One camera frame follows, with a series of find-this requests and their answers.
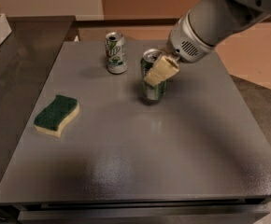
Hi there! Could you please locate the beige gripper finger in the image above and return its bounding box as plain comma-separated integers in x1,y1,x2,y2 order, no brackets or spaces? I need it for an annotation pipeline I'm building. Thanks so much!
144,55,179,87

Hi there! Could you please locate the green soda can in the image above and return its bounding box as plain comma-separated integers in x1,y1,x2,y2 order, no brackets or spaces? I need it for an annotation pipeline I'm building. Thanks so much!
140,49,167,103

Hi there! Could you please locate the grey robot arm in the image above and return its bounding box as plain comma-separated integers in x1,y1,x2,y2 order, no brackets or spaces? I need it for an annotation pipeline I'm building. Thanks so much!
144,0,271,87

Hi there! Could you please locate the white 7up can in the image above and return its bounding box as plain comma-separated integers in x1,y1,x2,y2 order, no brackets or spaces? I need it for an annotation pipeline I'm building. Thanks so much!
105,32,127,75

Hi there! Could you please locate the green yellow sponge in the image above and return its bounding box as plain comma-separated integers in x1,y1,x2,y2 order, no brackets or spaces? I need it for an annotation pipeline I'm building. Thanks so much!
34,95,79,137

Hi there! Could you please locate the drawer front under table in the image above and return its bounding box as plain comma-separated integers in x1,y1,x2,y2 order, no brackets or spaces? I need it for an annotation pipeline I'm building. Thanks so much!
18,204,270,224

